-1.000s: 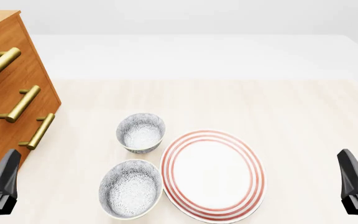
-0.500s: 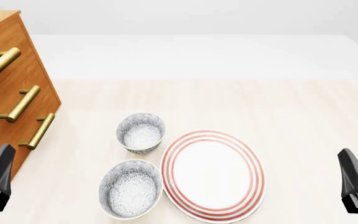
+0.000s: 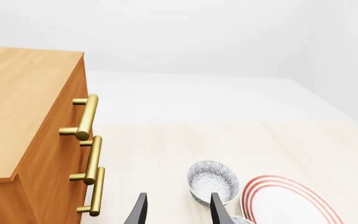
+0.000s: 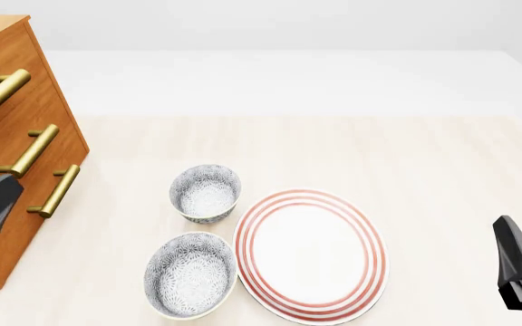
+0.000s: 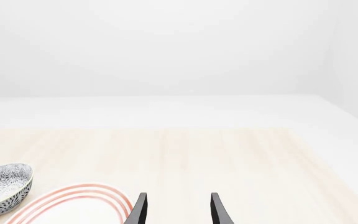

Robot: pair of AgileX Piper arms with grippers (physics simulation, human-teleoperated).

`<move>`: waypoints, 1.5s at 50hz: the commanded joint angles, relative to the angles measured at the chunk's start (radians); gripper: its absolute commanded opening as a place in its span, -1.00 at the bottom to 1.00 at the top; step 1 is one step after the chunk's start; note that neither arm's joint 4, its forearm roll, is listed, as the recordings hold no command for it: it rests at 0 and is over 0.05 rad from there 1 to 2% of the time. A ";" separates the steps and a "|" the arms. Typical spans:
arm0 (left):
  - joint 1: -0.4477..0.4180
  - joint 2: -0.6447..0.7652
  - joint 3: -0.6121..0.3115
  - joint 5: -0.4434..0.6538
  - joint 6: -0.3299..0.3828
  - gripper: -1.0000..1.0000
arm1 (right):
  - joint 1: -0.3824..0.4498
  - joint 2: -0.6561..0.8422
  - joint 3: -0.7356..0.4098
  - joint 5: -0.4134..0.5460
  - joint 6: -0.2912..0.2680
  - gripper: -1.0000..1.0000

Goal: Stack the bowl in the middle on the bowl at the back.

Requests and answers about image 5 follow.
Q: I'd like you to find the white plate with red rings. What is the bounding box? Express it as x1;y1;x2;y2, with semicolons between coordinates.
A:
3;183;134;224

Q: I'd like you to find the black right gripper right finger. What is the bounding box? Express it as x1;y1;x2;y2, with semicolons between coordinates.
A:
210;192;236;224

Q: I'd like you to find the black patterned bowl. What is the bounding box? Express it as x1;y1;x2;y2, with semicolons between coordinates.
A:
0;162;34;217

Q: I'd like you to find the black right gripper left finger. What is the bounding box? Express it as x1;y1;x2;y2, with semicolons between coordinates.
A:
123;192;148;224

